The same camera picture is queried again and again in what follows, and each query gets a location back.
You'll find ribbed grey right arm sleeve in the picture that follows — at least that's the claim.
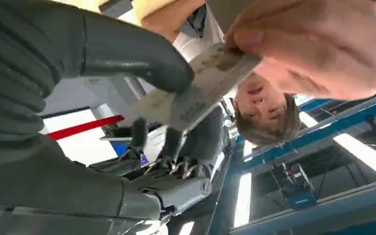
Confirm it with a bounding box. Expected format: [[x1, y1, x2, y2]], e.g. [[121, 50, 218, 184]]
[[0, 0, 87, 145]]

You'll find long bright ceiling light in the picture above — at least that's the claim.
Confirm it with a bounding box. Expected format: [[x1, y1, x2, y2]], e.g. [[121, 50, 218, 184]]
[[299, 111, 319, 128], [233, 172, 253, 228], [333, 133, 376, 180]]

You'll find white panel with red stripe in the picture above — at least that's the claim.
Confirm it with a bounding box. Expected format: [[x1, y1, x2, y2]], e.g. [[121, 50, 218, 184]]
[[40, 107, 126, 166]]

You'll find person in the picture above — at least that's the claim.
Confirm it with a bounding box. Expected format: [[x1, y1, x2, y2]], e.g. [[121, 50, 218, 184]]
[[133, 0, 303, 147]]

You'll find blue steel gantry frame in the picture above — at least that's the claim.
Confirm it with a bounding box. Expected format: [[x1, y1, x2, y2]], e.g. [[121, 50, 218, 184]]
[[207, 60, 376, 235]]

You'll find blue hoist box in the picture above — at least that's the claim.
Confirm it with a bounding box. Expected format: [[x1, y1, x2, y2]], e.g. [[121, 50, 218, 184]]
[[281, 163, 318, 210]]

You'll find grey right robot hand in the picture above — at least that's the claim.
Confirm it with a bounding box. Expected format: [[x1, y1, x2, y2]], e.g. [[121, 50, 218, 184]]
[[0, 13, 232, 235]]

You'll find person's hand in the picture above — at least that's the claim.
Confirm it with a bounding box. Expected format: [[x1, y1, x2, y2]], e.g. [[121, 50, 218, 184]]
[[223, 0, 376, 102]]

